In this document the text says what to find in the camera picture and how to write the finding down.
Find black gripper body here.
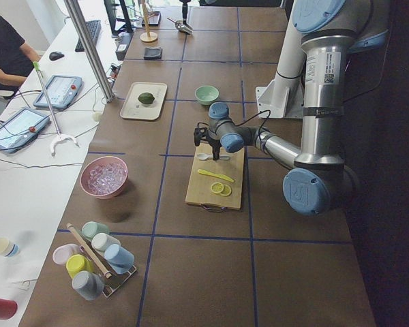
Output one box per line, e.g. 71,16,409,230
194,122,219,145

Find white plastic spoon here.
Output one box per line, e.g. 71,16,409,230
196,153,230,161

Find mint green bowl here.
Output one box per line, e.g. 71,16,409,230
195,85,219,106

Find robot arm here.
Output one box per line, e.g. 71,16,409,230
194,1,390,215

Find pink bowl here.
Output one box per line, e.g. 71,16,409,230
80,156,128,199

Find yellow plastic knife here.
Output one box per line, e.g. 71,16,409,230
197,169,234,183

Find lemon slice upper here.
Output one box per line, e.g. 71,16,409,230
210,182,224,194

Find lemon slice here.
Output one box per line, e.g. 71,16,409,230
210,182,224,194
219,184,232,197

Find lemon slice lower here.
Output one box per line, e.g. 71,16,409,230
219,184,232,197

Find bamboo cutting board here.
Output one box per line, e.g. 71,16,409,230
185,143,245,210

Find green avocado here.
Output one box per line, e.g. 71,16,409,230
138,92,155,106

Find white rabbit tray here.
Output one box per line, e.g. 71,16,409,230
120,82,168,121

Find clear ice cubes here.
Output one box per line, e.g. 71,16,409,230
83,162,127,195

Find metal scoop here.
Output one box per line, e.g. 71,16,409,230
167,17,193,35

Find black box with label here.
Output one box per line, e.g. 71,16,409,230
115,33,133,61

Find teach pendant far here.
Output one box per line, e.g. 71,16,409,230
41,75,82,111

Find teach pendant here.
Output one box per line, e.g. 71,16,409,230
41,75,82,111
0,108,50,153

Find green cup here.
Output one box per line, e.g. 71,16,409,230
81,221,110,241

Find white cup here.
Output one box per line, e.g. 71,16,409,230
91,232,121,255

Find light blue cup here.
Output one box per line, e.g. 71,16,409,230
104,244,135,274

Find black keyboard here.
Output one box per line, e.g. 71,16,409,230
74,19,102,52

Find black monitor stand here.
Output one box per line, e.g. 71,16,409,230
104,0,134,37

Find wooden rack rod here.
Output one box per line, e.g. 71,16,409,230
66,223,113,279

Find black computer mouse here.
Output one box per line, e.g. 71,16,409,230
49,51,65,61

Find yellow cup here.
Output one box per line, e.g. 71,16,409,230
65,254,94,279

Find teach pendant near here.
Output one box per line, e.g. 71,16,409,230
0,108,50,153

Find pink cup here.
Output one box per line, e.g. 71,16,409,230
52,243,82,266

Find grey cup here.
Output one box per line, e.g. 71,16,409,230
72,270,105,300

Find seated person in black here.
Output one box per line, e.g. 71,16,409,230
0,16,41,93

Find paper cup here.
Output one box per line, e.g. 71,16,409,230
0,237,19,258

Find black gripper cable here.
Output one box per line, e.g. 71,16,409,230
194,108,272,137

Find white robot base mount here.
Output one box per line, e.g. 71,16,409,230
255,40,305,119

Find aluminium frame post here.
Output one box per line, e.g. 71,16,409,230
64,0,115,103

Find white wire cup rack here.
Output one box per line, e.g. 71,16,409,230
80,246,137,298

